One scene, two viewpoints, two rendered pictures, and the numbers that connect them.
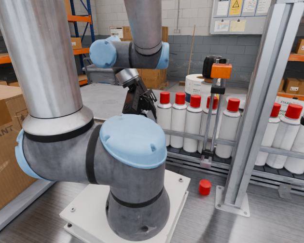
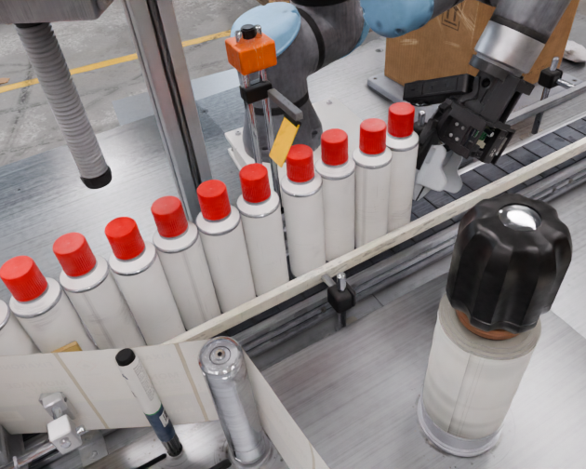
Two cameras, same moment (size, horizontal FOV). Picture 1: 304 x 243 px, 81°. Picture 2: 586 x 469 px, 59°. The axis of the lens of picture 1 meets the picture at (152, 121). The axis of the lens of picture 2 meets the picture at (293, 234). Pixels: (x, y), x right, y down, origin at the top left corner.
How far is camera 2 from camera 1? 105 cm
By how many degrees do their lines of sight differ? 98
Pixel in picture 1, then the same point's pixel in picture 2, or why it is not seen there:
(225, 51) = not seen: outside the picture
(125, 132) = (259, 12)
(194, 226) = (233, 200)
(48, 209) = (374, 113)
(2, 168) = (410, 43)
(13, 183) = (411, 72)
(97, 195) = (331, 118)
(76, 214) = (321, 104)
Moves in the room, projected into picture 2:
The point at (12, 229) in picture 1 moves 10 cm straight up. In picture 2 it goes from (367, 95) to (369, 52)
